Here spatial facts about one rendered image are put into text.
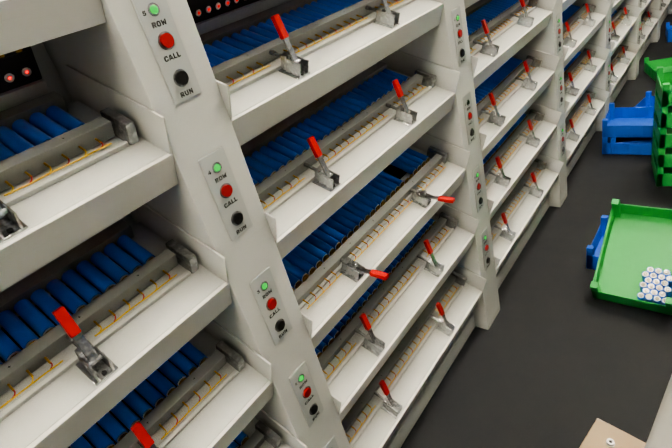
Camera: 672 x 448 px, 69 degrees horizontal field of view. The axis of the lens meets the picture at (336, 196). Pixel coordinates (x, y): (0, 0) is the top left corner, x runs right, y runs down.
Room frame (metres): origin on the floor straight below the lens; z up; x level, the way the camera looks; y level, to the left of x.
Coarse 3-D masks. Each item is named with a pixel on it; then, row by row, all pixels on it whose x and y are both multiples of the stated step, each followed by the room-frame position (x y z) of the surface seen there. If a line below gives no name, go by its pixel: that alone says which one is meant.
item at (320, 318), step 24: (432, 144) 1.10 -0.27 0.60; (456, 168) 1.05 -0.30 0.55; (432, 192) 0.97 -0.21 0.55; (408, 216) 0.89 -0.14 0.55; (384, 240) 0.83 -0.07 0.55; (408, 240) 0.86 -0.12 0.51; (384, 264) 0.79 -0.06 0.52; (336, 288) 0.72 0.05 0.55; (360, 288) 0.73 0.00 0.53; (312, 312) 0.67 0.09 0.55; (336, 312) 0.67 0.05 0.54; (312, 336) 0.62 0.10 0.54
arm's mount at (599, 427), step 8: (600, 424) 0.50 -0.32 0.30; (608, 424) 0.50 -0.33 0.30; (592, 432) 0.49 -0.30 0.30; (600, 432) 0.49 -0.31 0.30; (608, 432) 0.49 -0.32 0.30; (616, 432) 0.48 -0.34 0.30; (624, 432) 0.48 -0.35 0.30; (584, 440) 0.48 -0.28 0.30; (592, 440) 0.48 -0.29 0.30; (600, 440) 0.48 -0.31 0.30; (608, 440) 0.47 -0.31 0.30; (616, 440) 0.47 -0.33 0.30; (624, 440) 0.47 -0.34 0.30; (632, 440) 0.46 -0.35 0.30; (640, 440) 0.46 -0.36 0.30
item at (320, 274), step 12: (432, 168) 1.03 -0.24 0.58; (420, 180) 0.98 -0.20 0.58; (432, 180) 1.00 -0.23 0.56; (396, 192) 0.94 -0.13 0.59; (408, 192) 0.95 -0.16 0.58; (384, 204) 0.90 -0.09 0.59; (396, 204) 0.91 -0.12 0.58; (408, 204) 0.92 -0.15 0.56; (372, 216) 0.87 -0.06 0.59; (384, 216) 0.88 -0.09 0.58; (360, 228) 0.84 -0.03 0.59; (372, 228) 0.84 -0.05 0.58; (348, 240) 0.80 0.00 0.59; (360, 240) 0.81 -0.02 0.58; (336, 252) 0.78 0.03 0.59; (348, 252) 0.78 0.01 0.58; (324, 264) 0.75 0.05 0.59; (336, 264) 0.76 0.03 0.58; (312, 276) 0.72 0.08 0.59; (324, 276) 0.73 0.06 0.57; (336, 276) 0.73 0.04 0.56; (300, 288) 0.70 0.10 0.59; (312, 288) 0.71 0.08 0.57; (300, 300) 0.68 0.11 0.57
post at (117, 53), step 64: (128, 0) 0.57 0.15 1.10; (64, 64) 0.67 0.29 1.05; (128, 64) 0.56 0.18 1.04; (192, 64) 0.60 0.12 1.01; (192, 128) 0.58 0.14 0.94; (192, 192) 0.56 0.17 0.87; (256, 192) 0.62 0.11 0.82; (256, 256) 0.59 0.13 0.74; (256, 320) 0.56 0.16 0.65; (320, 384) 0.61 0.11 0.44
